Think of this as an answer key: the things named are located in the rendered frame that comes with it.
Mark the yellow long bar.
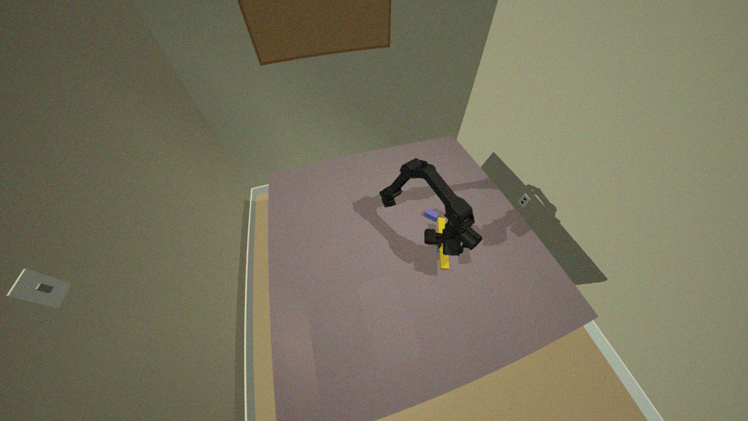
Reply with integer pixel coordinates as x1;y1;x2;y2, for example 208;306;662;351
437;218;449;270

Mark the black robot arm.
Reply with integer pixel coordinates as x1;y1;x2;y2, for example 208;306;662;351
379;158;482;256

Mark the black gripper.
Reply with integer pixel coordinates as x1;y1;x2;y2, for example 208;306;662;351
424;228;459;248

